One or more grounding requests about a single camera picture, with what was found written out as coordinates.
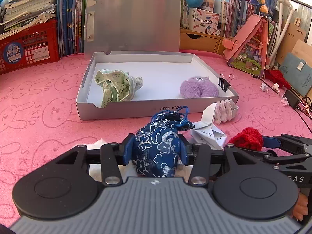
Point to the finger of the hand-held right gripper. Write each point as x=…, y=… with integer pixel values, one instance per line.
x=292, y=160
x=270, y=142

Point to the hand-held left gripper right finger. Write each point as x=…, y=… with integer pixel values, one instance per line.
x=184, y=151

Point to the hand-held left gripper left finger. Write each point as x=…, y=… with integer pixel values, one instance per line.
x=129, y=149

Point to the red knitted item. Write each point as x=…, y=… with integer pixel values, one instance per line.
x=247, y=139

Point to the blue floral brocade pouch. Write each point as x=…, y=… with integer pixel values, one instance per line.
x=156, y=148

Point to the grey cardboard box with lid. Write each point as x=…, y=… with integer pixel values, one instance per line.
x=136, y=24

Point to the person's right hand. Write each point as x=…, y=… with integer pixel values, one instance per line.
x=302, y=208

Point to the white folded paper origami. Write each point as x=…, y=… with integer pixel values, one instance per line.
x=207, y=131

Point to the small pink white trinket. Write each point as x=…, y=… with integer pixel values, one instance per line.
x=285, y=101

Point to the small white paper tray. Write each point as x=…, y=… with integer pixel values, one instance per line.
x=234, y=111

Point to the black power adapter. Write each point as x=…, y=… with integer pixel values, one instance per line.
x=292, y=98

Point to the red knitted cloth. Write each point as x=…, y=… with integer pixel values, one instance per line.
x=279, y=78

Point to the green patterned cloth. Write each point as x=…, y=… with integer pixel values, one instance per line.
x=114, y=85

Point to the purple plush toy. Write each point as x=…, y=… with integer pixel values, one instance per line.
x=198, y=87

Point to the grey-blue notebook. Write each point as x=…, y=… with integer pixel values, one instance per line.
x=296, y=75

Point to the black binder clip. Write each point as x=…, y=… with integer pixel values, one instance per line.
x=223, y=84

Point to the pink house-shaped toy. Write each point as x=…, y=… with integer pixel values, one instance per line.
x=248, y=48

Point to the cardboard sheets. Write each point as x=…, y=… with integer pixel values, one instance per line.
x=296, y=41

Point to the wooden drawer organizer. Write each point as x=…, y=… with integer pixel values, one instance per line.
x=199, y=41

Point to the white plastic pipes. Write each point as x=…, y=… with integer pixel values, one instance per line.
x=282, y=29

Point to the row of colourful books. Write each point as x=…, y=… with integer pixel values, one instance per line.
x=237, y=17

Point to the white printed carton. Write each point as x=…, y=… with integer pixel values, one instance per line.
x=203, y=20

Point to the red plastic crate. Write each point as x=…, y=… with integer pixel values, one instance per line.
x=29, y=46

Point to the row of blue books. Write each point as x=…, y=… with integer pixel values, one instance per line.
x=70, y=17

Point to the stack of worn books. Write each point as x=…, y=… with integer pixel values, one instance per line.
x=29, y=4

